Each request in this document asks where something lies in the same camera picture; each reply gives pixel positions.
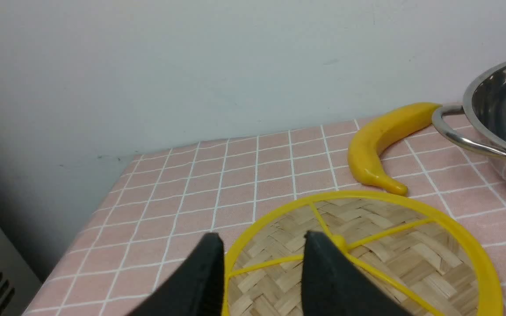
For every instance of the stainless steel pot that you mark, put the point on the stainless steel pot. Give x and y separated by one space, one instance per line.
484 105

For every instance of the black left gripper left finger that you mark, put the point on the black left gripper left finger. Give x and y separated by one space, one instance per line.
195 288

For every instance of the pink checkered tablecloth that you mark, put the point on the pink checkered tablecloth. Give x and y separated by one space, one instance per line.
164 202

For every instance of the yellow plastic banana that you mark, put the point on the yellow plastic banana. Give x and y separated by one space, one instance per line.
368 143

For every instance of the yellow woven steamer lid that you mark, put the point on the yellow woven steamer lid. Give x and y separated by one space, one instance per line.
415 254

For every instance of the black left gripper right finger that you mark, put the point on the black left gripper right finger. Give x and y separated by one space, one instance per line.
333 286

